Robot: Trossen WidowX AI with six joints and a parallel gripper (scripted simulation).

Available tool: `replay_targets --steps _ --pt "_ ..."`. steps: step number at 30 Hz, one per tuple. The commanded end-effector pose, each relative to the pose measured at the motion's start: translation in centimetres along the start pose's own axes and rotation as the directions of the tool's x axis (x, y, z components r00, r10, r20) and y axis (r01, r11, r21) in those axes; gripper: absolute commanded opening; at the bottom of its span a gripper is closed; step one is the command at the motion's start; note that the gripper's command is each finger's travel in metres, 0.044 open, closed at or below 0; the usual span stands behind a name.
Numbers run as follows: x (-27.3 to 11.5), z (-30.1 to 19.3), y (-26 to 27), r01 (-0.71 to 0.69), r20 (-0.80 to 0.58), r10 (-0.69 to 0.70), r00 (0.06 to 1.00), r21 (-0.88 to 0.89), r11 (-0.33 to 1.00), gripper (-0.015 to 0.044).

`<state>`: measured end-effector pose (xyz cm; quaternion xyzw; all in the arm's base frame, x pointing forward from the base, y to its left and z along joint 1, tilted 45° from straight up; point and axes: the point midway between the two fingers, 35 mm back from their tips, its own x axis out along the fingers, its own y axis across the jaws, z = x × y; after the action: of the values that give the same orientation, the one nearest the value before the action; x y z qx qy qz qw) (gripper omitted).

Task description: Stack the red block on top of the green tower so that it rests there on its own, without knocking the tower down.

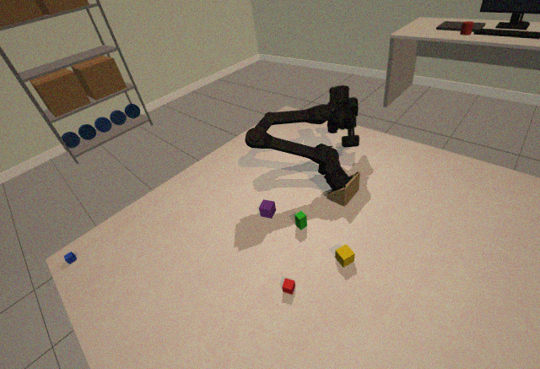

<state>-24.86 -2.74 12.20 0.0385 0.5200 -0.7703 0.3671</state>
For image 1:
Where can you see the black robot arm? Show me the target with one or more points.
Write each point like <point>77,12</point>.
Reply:
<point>326,156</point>

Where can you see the red block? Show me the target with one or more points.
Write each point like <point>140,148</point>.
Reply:
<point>289,286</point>

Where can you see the purple block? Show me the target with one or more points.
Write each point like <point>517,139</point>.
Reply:
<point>267,208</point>

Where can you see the small blue block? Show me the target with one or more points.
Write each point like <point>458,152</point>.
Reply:
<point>70,257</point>

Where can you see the green block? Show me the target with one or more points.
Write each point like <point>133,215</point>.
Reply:
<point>300,217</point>
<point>301,227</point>

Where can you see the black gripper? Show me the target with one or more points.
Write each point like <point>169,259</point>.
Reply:
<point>351,140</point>

